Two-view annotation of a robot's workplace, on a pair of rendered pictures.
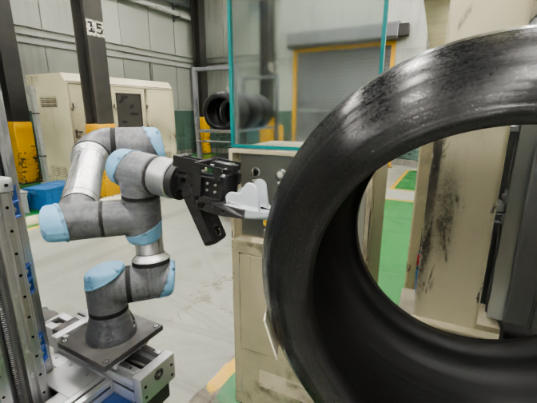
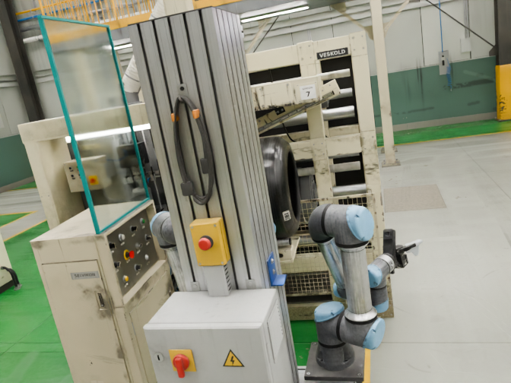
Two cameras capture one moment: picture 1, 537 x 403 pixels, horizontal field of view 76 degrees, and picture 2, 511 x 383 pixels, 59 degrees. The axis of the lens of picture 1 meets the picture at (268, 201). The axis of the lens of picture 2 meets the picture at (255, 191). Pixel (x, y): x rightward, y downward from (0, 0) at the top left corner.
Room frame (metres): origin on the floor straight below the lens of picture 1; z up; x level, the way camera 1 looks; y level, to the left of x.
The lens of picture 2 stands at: (1.03, 2.22, 1.83)
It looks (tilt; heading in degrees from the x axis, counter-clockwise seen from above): 14 degrees down; 259
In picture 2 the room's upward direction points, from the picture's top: 10 degrees counter-clockwise
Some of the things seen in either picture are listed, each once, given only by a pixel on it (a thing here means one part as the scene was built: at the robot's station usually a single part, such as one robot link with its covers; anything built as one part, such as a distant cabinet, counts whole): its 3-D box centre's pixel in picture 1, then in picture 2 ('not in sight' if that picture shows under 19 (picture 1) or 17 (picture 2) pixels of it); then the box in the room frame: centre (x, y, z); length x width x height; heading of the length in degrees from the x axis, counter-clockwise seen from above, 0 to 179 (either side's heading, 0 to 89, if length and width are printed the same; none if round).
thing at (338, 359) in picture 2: not in sight; (334, 347); (0.53, 0.74, 0.77); 0.15 x 0.15 x 0.10
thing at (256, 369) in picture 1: (307, 289); (125, 325); (1.40, -0.17, 0.63); 0.56 x 0.41 x 1.27; 65
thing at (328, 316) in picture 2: not in sight; (331, 321); (0.52, 0.74, 0.88); 0.13 x 0.12 x 0.14; 126
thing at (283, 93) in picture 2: not in sight; (272, 95); (0.26, -0.54, 1.71); 0.61 x 0.25 x 0.15; 155
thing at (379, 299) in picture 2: not in sight; (373, 295); (0.34, 0.74, 0.94); 0.11 x 0.08 x 0.11; 126
